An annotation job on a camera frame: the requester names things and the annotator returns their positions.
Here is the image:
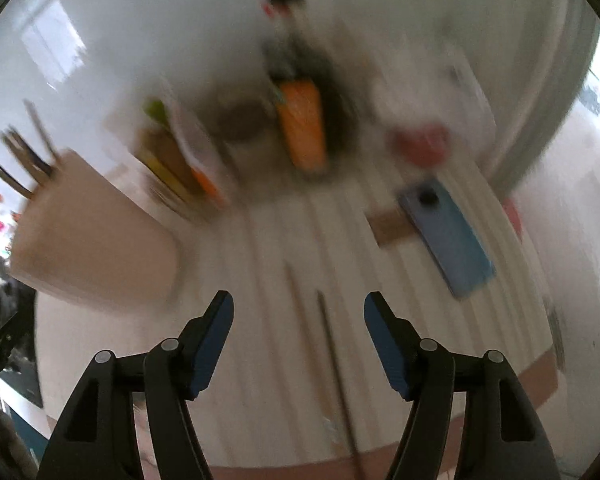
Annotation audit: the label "soy sauce bottle black cap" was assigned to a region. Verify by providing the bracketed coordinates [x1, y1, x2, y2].
[262, 0, 351, 178]

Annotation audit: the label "blue smartphone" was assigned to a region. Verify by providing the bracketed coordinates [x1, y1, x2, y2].
[398, 178, 495, 299]

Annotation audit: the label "light wooden chopstick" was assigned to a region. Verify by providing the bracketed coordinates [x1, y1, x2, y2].
[7, 131, 56, 183]

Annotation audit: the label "jar with brown lid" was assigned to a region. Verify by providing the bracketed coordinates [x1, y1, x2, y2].
[209, 93, 275, 143]

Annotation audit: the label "white orange paper packet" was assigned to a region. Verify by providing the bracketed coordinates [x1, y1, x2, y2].
[164, 91, 230, 208]

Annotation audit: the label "beige round utensil holder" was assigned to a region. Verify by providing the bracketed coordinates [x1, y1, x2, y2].
[10, 151, 178, 312]

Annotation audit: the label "clear plastic bag red contents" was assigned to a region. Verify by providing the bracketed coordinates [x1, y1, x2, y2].
[370, 44, 496, 158]

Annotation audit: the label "small brown card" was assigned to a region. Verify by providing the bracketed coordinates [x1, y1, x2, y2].
[366, 208, 417, 247]

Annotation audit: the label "dark chopstick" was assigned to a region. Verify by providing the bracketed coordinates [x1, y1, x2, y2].
[316, 290, 366, 480]

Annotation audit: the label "wooden chopstick printed tip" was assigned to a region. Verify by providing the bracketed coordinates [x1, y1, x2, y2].
[284, 261, 351, 458]

